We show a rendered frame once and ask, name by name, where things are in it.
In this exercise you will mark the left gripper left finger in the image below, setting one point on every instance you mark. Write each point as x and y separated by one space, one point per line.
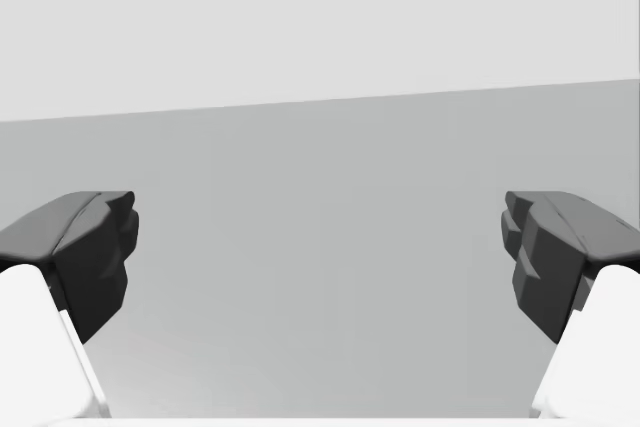
75 257

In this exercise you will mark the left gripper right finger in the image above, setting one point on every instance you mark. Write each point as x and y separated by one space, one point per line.
560 257

